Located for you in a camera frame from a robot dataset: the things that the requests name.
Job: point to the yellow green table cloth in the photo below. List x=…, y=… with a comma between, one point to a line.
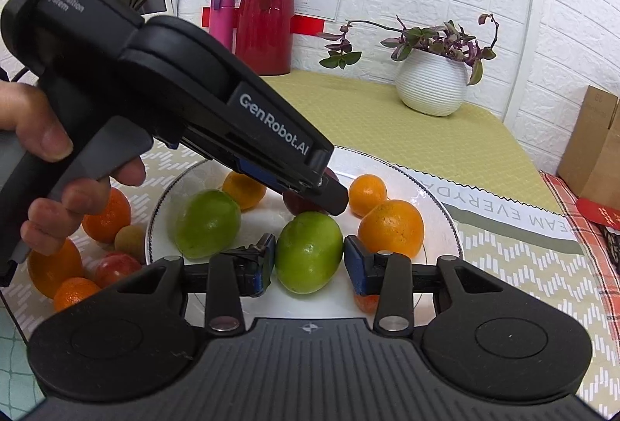
x=387, y=125

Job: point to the white porcelain plate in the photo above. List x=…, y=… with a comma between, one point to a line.
x=315, y=304

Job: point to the dark red plum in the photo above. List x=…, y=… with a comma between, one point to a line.
x=298, y=205

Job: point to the red yellow small apple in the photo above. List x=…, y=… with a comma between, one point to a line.
x=365, y=303

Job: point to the red thermos jug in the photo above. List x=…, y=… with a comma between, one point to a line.
x=264, y=14

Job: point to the yellow orange citrus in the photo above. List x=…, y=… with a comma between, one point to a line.
x=243, y=191

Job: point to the small tangerine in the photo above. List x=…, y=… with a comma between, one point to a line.
x=72, y=294
x=367, y=194
x=109, y=222

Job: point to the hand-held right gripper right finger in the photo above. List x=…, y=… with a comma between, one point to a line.
x=353, y=266

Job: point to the pink thermos bottle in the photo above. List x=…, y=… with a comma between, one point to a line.
x=222, y=19

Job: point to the small tan round fruit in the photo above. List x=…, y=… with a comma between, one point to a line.
x=130, y=241

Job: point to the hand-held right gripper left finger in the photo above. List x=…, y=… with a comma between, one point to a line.
x=266, y=263

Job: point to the brown cardboard box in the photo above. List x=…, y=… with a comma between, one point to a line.
x=593, y=145

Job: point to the patterned beige teal tablecloth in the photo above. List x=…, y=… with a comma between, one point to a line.
x=523, y=266

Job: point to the green apple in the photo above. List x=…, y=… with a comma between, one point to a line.
x=207, y=222
x=308, y=251

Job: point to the person's left hand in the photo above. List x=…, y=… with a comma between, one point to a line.
x=38, y=120

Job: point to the orange checkered cloth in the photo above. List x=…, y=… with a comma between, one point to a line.
x=571, y=208

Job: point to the potted plant in white pot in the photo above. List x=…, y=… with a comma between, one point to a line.
x=431, y=82

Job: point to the pink red apple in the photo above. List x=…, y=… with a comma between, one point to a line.
x=114, y=268

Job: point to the red envelope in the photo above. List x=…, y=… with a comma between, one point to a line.
x=600, y=212

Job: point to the medium orange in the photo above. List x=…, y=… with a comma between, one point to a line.
x=53, y=271

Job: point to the large orange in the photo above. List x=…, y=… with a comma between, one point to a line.
x=391, y=227

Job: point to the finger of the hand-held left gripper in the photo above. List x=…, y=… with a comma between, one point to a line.
x=334, y=200

